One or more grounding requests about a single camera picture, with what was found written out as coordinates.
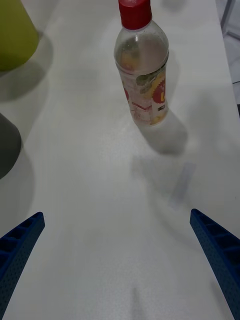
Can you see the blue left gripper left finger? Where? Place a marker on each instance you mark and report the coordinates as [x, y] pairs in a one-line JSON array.
[[17, 252]]

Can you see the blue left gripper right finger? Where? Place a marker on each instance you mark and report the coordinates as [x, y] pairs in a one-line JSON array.
[[220, 252]]

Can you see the grey plastic bin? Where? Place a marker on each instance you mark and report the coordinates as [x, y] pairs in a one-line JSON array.
[[7, 147]]

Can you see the clear bottle with red cap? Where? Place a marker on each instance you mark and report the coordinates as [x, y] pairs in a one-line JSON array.
[[143, 65]]

